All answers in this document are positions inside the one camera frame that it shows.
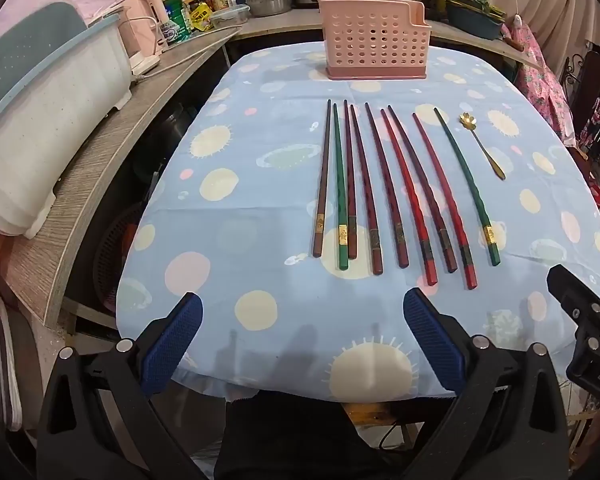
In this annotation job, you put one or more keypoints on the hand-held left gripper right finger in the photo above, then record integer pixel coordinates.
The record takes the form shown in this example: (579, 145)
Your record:
(430, 340)

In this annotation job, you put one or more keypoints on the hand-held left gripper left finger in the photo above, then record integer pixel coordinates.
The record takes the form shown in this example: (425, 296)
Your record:
(175, 340)

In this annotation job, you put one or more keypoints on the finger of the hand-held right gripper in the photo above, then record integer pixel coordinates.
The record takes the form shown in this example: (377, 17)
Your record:
(577, 295)

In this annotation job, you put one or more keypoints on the maroon chopstick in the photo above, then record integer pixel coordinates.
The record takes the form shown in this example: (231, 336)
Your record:
(422, 190)

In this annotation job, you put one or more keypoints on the dark red chopstick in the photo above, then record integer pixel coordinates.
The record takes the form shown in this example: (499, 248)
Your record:
(385, 185)
(365, 200)
(350, 185)

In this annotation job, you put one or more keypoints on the green chopstick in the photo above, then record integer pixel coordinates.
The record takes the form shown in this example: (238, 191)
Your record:
(339, 185)
(467, 185)

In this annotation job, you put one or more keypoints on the gold flower spoon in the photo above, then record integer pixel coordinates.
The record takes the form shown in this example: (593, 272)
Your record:
(482, 147)

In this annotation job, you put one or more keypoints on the dark brown chopstick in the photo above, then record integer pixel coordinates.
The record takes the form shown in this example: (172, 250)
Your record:
(323, 180)

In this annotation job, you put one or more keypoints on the pink perforated utensil basket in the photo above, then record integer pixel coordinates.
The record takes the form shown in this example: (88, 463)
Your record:
(375, 40)

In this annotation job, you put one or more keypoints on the brown plastic basket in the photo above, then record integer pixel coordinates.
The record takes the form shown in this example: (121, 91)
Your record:
(117, 260)

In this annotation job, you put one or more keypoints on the dark metal chair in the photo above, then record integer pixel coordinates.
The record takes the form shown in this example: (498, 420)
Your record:
(587, 95)

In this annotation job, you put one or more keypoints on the pink floral cloth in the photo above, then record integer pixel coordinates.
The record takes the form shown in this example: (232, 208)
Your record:
(542, 85)

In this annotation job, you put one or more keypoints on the wooden side shelf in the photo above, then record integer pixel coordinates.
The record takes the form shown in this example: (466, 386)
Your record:
(90, 175)

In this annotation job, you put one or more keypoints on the blue planet print tablecloth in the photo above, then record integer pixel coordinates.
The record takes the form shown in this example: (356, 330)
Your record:
(260, 160)

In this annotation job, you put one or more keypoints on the white tub with blue rim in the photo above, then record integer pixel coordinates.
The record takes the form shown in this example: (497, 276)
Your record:
(35, 140)

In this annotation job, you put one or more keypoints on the blue basin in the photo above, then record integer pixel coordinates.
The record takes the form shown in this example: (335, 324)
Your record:
(472, 27)

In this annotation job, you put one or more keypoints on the white power strip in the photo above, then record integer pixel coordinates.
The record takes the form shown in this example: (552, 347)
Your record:
(145, 64)

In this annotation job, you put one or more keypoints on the green vegetables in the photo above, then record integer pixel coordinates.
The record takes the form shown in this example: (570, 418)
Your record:
(472, 2)

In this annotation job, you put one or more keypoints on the pink electric kettle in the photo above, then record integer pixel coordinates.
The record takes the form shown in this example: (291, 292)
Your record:
(145, 25)

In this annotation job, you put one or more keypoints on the green and white canister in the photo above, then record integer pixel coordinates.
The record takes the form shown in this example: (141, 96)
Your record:
(176, 22)

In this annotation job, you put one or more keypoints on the teal perforated lid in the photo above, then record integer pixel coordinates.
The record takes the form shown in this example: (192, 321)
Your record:
(25, 55)

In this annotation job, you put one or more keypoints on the yellow snack packet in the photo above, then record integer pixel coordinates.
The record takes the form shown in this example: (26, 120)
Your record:
(201, 17)

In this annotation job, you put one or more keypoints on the clear food container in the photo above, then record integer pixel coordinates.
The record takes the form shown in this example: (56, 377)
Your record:
(229, 16)

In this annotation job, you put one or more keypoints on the wooden countertop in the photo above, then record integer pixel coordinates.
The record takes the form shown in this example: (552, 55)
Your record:
(280, 25)

